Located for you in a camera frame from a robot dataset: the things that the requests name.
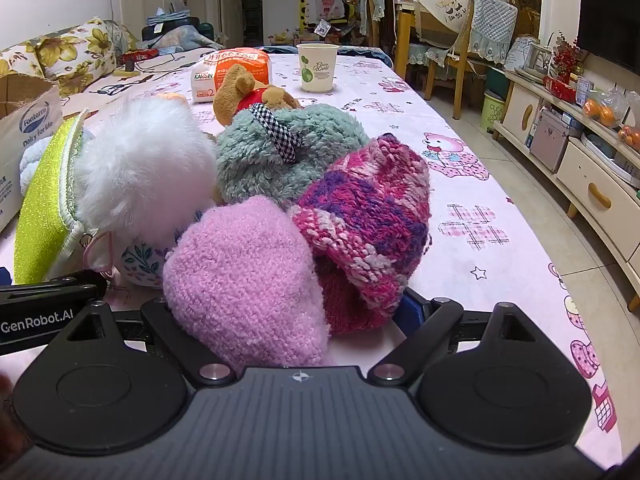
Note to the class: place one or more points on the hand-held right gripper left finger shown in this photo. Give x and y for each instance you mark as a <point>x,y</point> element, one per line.
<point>160,320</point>

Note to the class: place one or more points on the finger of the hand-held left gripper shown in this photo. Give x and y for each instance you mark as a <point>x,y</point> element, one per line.
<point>85,278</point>

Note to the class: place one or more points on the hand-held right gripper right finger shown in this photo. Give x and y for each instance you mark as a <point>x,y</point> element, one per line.
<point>411,307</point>

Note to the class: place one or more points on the yellow-green fabric pouch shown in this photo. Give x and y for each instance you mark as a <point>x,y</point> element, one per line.
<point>42,210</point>

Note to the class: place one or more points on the light pink knitted hat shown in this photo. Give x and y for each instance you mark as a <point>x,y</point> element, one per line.
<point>240,270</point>

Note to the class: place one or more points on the magenta knitted hat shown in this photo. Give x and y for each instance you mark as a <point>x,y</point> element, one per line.
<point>360,210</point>

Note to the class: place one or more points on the cardboard box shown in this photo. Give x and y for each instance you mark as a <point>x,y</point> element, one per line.
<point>30,125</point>

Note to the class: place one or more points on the teal fleece hat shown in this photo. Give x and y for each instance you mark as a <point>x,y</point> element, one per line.
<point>250,160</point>

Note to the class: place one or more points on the brown teddy bear red shirt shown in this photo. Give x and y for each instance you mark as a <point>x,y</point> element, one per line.
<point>232,95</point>

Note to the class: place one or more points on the person's left forearm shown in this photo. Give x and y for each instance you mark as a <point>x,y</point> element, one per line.
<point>6,420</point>

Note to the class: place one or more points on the white floral bowl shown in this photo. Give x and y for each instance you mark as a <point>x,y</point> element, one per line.
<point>142,265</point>

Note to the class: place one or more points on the pink printed tablecloth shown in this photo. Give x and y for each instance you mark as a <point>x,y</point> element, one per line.
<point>450,125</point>

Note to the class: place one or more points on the green waste bin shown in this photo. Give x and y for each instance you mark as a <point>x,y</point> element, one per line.
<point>492,112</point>

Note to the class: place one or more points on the grey case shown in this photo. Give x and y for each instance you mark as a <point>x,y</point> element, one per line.
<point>552,140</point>

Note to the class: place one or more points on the cream television cabinet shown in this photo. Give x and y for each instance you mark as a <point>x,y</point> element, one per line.
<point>590,175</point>

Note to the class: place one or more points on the sofa with cartoon cover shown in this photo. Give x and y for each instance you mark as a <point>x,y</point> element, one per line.
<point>150,65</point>

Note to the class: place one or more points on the yellow floral sofa cushion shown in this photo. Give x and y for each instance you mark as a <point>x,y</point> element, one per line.
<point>20,60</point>
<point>75,55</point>

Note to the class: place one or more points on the white paper cup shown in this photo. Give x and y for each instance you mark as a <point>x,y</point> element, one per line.
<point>317,72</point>

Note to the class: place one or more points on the blue cushioned stool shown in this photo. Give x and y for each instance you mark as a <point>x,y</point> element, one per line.
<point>365,54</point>
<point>277,50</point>

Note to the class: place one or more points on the pile of blue clothes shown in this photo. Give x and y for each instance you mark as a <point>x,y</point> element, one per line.
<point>180,35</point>

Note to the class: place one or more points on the orange white tissue pack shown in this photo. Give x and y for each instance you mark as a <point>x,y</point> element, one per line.
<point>240,67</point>

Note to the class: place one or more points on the wooden dining table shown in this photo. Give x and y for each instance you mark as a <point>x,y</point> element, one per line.
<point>405,35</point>

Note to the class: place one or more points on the bag of oranges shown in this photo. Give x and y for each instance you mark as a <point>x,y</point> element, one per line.
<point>602,110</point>

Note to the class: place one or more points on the wooden chair with lace cover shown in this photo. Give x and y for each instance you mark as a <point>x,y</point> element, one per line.
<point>492,25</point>

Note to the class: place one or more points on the red flower bouquet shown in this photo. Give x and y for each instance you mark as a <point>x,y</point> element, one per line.
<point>566,57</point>

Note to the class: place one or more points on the cream cloth bag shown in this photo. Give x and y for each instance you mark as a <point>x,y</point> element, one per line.
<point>445,10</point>

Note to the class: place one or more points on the white plastic bag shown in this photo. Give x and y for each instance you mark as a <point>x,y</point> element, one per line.
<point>327,9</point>

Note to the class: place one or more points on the black television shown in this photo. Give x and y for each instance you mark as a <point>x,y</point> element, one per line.
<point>610,5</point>

